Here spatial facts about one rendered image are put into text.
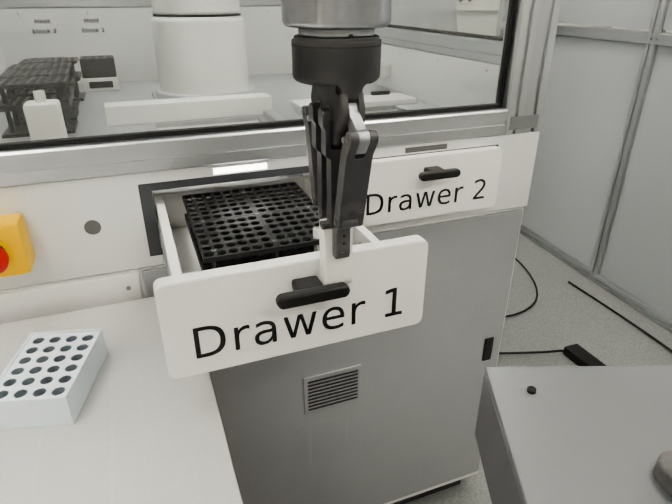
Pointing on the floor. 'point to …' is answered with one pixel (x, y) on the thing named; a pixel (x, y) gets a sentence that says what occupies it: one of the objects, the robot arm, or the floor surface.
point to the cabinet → (353, 377)
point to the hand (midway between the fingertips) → (336, 252)
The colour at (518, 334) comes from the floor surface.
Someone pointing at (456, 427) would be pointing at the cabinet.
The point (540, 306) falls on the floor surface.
